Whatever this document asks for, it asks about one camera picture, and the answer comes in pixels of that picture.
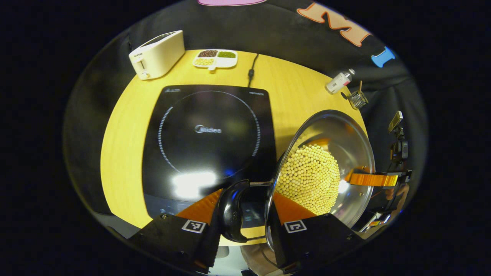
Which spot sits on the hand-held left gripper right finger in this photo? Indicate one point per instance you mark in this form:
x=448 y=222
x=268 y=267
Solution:
x=322 y=241

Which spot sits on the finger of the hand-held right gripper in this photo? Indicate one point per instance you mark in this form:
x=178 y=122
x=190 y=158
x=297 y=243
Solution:
x=374 y=179

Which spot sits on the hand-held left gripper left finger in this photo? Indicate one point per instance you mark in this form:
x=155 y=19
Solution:
x=172 y=239

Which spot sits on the stainless steel pot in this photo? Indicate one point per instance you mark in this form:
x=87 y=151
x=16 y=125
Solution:
x=345 y=134

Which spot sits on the black induction cooktop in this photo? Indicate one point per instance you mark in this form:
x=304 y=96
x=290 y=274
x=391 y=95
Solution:
x=207 y=153

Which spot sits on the small glass jar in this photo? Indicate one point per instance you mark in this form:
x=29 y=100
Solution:
x=358 y=101

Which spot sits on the pile of yellow soybeans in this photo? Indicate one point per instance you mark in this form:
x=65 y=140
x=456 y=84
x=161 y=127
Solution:
x=307 y=176

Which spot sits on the wooden stick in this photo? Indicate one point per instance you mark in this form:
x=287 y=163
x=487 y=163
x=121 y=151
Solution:
x=360 y=87

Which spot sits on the clear bottle with pink label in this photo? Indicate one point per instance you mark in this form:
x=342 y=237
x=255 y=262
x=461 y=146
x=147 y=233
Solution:
x=339 y=81

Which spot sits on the black backdrop cloth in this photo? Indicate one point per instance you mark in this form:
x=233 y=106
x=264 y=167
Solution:
x=287 y=34

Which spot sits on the white toaster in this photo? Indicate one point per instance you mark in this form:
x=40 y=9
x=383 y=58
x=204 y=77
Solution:
x=157 y=55

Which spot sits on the white divided bean dish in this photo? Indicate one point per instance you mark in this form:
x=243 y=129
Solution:
x=215 y=59

